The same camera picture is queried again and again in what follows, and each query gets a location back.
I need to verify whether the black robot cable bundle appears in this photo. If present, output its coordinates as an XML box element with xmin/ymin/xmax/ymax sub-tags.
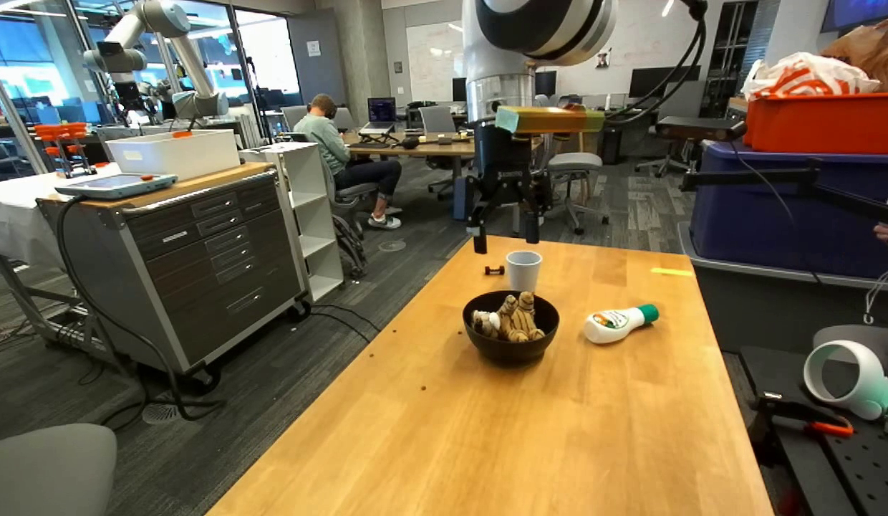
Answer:
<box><xmin>604</xmin><ymin>0</ymin><xmax>710</xmax><ymax>125</ymax></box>

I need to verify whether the brown office desk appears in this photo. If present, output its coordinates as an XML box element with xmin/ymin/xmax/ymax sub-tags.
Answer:
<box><xmin>346</xmin><ymin>134</ymin><xmax>478</xmax><ymax>167</ymax></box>

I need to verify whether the orange plastic bin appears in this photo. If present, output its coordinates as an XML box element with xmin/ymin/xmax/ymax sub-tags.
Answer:
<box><xmin>743</xmin><ymin>88</ymin><xmax>888</xmax><ymax>158</ymax></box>

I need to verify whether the black perforated board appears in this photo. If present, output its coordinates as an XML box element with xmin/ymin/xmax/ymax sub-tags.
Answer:
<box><xmin>740</xmin><ymin>340</ymin><xmax>888</xmax><ymax>516</ymax></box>

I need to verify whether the grey laptop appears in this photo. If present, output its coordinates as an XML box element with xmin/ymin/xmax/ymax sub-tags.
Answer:
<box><xmin>52</xmin><ymin>170</ymin><xmax>181</xmax><ymax>204</ymax></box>

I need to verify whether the white green-capped dressing bottle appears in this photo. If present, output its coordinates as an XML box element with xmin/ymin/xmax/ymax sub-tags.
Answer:
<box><xmin>578</xmin><ymin>300</ymin><xmax>661</xmax><ymax>347</ymax></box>

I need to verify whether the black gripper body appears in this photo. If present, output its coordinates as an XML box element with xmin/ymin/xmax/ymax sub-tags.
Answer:
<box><xmin>468</xmin><ymin>119</ymin><xmax>554</xmax><ymax>218</ymax></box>

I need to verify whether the red-handled tool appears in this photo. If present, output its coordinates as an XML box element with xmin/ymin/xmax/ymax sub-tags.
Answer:
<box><xmin>753</xmin><ymin>395</ymin><xmax>856</xmax><ymax>442</ymax></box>

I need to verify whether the grey drawer cabinet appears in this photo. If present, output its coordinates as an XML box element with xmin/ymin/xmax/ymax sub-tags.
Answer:
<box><xmin>38</xmin><ymin>158</ymin><xmax>313</xmax><ymax>379</ymax></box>

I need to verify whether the blue plastic bin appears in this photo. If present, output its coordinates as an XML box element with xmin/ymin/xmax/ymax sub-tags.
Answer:
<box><xmin>688</xmin><ymin>141</ymin><xmax>888</xmax><ymax>280</ymax></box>

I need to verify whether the white cup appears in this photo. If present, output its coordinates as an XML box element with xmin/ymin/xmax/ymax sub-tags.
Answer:
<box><xmin>505</xmin><ymin>250</ymin><xmax>545</xmax><ymax>294</ymax></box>

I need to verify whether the white shelf unit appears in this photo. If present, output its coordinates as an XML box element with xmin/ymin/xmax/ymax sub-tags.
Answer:
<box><xmin>261</xmin><ymin>141</ymin><xmax>350</xmax><ymax>304</ymax></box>

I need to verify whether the white round stool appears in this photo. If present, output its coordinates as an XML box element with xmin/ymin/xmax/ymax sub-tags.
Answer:
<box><xmin>545</xmin><ymin>150</ymin><xmax>608</xmax><ymax>237</ymax></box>

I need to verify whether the grey plastic bin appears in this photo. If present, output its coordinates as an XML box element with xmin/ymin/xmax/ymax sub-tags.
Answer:
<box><xmin>684</xmin><ymin>250</ymin><xmax>888</xmax><ymax>355</ymax></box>

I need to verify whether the white green handheld device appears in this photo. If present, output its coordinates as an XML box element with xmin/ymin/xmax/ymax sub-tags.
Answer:
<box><xmin>801</xmin><ymin>337</ymin><xmax>888</xmax><ymax>423</ymax></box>

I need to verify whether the black bowl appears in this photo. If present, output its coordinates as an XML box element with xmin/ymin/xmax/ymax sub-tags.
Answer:
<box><xmin>462</xmin><ymin>289</ymin><xmax>565</xmax><ymax>369</ymax></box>

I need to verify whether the person in green shirt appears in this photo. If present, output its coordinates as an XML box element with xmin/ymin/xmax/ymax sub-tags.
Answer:
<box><xmin>290</xmin><ymin>91</ymin><xmax>406</xmax><ymax>231</ymax></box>

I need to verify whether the white box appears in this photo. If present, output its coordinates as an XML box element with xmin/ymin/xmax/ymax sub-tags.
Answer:
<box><xmin>104</xmin><ymin>125</ymin><xmax>243</xmax><ymax>184</ymax></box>

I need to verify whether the yellow-green wrist camera mount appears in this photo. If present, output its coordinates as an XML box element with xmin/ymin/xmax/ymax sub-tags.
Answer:
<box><xmin>493</xmin><ymin>105</ymin><xmax>609</xmax><ymax>138</ymax></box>

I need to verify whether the brown paper bag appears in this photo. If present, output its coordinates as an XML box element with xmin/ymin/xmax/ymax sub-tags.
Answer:
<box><xmin>824</xmin><ymin>15</ymin><xmax>888</xmax><ymax>94</ymax></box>

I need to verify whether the grey office chair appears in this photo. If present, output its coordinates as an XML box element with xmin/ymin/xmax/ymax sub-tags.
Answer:
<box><xmin>0</xmin><ymin>420</ymin><xmax>121</xmax><ymax>516</ymax></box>

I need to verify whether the white orange plastic bag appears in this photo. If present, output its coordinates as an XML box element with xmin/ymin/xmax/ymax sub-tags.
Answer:
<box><xmin>740</xmin><ymin>51</ymin><xmax>882</xmax><ymax>104</ymax></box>

